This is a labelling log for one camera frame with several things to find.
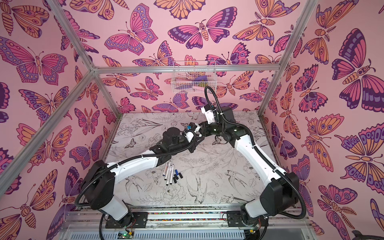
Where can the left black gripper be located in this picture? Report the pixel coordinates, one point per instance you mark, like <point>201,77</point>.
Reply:
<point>192,146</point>

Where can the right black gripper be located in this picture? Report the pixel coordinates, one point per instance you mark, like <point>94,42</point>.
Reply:
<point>205,128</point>

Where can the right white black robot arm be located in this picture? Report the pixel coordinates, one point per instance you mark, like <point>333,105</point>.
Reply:
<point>281,194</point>

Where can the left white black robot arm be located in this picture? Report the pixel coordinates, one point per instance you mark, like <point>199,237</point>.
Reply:
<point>97,191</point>

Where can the white pen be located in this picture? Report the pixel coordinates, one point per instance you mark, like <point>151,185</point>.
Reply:
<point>168,173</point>
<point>171,175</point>
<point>166,169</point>

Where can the green circuit board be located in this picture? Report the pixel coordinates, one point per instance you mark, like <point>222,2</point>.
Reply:
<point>125,235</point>

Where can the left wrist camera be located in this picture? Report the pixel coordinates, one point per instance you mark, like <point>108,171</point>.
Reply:
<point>192,132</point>

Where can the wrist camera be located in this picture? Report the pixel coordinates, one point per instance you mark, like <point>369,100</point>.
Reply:
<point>210,113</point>
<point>192,132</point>

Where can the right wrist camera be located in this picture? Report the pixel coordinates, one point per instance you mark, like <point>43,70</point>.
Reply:
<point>210,113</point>

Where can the white wire basket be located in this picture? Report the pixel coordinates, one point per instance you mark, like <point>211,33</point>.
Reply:
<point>193,76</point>

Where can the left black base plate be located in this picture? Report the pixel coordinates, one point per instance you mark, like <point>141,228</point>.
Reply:
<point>135,220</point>

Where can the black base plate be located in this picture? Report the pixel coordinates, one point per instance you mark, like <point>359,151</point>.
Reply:
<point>135,220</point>
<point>238,219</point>

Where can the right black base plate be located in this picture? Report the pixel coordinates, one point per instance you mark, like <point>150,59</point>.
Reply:
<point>238,219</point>

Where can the white slotted cable duct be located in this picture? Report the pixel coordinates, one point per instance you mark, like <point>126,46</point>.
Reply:
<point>182,235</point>

